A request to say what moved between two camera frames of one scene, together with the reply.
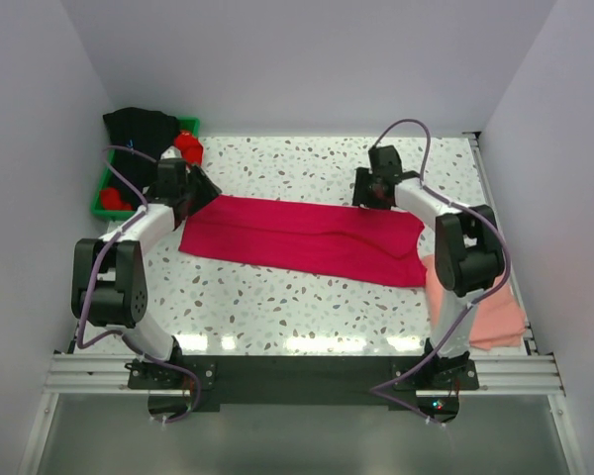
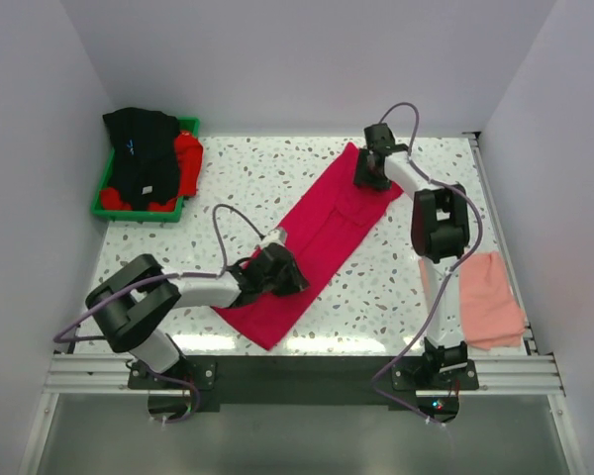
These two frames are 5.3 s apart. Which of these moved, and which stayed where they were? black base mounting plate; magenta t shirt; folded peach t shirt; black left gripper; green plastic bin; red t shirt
Moved: magenta t shirt; black left gripper
Stayed: green plastic bin; folded peach t shirt; red t shirt; black base mounting plate
